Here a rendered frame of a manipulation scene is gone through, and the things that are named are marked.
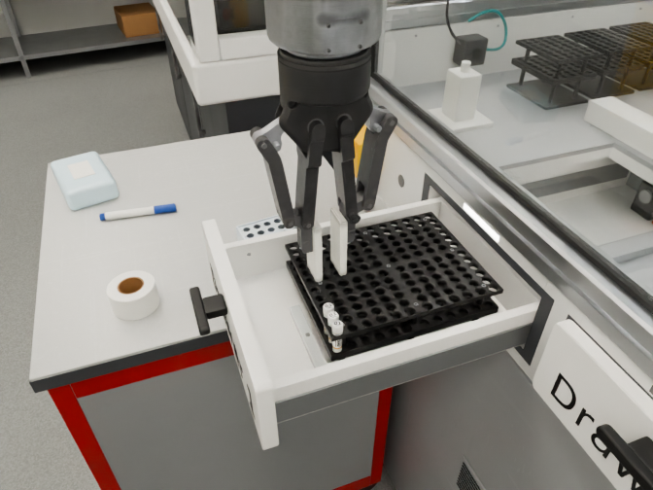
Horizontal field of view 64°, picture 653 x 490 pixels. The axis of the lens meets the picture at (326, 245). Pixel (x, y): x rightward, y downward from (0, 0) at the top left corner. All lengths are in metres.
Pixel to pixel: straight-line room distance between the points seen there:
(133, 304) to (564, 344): 0.57
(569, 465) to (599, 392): 0.15
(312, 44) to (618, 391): 0.42
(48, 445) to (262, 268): 1.11
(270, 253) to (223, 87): 0.69
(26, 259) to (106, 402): 1.56
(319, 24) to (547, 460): 0.58
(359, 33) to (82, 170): 0.84
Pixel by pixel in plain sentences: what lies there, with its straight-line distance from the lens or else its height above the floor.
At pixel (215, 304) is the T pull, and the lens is 0.62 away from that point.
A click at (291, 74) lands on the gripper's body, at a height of 1.19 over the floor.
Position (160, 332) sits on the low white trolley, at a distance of 0.81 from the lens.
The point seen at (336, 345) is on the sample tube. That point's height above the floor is 0.88.
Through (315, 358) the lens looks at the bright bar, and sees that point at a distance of 0.63.
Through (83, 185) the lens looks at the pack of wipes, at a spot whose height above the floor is 0.80.
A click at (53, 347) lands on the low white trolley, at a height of 0.76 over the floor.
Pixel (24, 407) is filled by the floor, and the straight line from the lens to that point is 1.85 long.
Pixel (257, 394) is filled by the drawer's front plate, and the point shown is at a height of 0.92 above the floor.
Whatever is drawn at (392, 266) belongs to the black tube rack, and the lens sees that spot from 0.67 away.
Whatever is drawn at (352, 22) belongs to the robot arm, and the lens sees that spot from 0.40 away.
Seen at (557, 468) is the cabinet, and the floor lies 0.73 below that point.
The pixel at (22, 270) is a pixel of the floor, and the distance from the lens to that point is 2.34.
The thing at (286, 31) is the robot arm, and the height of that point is 1.22.
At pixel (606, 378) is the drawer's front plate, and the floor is 0.92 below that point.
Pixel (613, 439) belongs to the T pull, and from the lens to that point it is 0.56.
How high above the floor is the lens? 1.34
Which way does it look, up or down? 38 degrees down
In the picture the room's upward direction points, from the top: straight up
